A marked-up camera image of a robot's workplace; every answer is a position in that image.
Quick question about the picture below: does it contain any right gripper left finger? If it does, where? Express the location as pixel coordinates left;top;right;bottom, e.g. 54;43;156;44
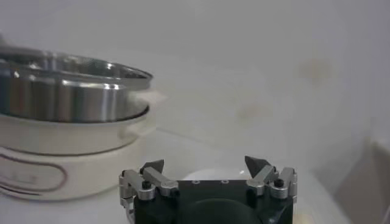
118;159;180;201

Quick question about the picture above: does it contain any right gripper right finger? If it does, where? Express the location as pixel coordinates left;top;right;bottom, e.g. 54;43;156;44
244;155;298;200

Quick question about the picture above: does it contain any stainless steel steamer basket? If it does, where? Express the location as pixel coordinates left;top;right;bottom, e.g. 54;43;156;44
0;45;154;124

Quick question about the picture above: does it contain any white round plate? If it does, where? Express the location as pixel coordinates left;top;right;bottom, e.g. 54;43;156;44
182;167;254;183

